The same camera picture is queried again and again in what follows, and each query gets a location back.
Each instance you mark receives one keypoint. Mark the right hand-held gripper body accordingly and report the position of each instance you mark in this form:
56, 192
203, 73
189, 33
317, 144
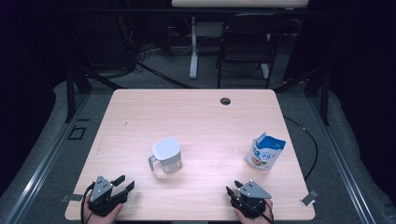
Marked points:
253, 191

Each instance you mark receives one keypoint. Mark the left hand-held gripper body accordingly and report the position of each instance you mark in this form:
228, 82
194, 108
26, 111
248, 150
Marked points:
101, 188

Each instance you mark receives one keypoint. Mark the blue and white pouch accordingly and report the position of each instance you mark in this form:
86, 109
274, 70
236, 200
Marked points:
264, 152

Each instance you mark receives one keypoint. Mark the person's right hand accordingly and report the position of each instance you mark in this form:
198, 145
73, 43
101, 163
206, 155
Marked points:
253, 221

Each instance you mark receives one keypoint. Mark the person's left hand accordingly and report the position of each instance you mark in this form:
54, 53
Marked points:
99, 220

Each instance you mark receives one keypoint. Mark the grey tape piece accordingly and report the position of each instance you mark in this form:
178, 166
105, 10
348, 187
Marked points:
309, 198
72, 197

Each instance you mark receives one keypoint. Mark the black table grommet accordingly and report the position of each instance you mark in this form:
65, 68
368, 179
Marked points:
225, 101

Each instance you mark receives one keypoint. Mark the black metal stand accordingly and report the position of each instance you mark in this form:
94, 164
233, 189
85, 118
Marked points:
324, 99
70, 93

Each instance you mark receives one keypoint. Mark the white desk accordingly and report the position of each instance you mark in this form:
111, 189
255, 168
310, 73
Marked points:
193, 62

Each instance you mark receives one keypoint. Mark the black folding chair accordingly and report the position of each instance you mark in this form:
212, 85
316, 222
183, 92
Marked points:
246, 40

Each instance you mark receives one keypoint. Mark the aluminium floor rail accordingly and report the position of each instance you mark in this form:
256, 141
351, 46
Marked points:
46, 161
339, 161

